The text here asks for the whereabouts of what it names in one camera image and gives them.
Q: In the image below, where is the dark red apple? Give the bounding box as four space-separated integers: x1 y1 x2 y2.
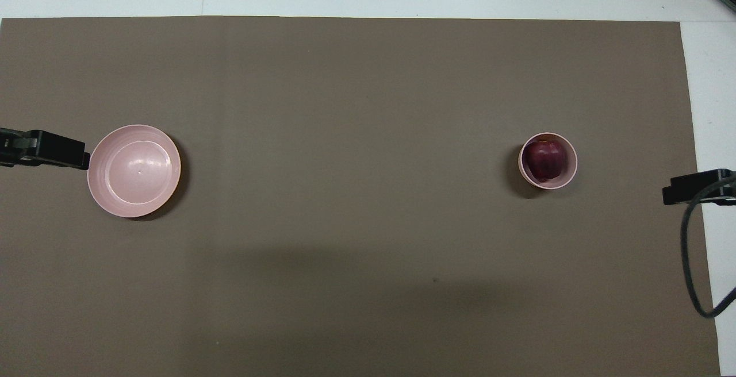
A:
524 139 565 183

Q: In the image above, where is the pink plate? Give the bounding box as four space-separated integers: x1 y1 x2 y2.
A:
86 124 182 219

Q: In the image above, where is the pink bowl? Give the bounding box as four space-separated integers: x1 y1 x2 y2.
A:
517 132 578 191

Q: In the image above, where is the brown table mat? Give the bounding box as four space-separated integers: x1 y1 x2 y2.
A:
0 16 722 377

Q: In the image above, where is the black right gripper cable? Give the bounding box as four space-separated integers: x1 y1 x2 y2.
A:
680 184 736 320

